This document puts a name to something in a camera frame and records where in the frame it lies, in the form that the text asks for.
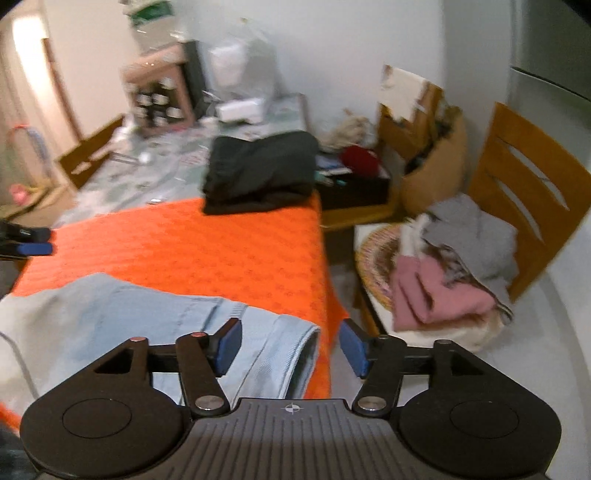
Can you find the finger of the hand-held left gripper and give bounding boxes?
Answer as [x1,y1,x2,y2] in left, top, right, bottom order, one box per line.
[0,223,52,242]
[0,242,54,258]

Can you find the black box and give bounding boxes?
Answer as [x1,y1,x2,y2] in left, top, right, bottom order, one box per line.
[315,161,394,212]

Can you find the green and white box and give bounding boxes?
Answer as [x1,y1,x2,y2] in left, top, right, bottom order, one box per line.
[126,0,163,34]

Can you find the orange blanket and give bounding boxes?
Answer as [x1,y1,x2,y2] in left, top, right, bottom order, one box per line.
[0,196,352,432]

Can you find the cardboard box with items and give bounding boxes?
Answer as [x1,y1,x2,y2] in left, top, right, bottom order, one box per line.
[400,107,469,219]

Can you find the dark folded clothes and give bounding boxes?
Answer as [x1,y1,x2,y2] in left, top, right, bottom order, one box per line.
[201,131,321,216]

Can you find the pink garment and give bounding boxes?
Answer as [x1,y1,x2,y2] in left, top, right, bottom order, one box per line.
[392,255,496,332]

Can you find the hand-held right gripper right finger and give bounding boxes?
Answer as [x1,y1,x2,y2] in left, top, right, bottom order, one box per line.
[338,318,486,415]

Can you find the grey garment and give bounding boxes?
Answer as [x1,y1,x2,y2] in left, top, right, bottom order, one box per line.
[421,193,519,319]

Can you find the grey refrigerator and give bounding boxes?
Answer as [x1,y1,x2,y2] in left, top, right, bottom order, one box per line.
[509,0,591,114]

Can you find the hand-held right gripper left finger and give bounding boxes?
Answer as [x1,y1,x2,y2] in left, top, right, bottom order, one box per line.
[93,318,243,419]

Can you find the door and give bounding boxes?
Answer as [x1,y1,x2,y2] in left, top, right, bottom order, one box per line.
[0,0,77,155]

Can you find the round woven seat cushion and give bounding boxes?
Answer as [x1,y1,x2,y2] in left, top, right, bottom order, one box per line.
[359,220,419,317]

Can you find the beige cloth bundle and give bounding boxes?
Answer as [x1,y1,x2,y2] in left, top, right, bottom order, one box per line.
[322,111,378,152]

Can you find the clear plastic bag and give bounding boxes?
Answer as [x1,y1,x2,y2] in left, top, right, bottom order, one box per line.
[209,25,283,101]

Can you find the cream cloth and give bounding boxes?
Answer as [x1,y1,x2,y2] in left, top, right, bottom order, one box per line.
[392,316,506,354]

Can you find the wooden chair with curved slots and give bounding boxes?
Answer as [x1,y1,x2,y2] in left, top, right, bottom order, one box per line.
[353,102,591,354]

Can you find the white appliance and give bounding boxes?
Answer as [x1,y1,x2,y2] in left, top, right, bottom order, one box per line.
[216,98,267,124]

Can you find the pink wooden cabinet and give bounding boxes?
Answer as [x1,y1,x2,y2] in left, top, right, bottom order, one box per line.
[121,45,198,136]

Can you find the patterned tablecloth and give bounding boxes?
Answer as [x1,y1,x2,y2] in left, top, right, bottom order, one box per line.
[50,93,309,228]

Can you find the red cloth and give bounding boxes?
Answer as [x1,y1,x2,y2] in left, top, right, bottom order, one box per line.
[341,145,380,175]

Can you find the light blue garment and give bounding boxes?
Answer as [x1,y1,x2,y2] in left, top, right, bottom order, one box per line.
[0,272,322,409]

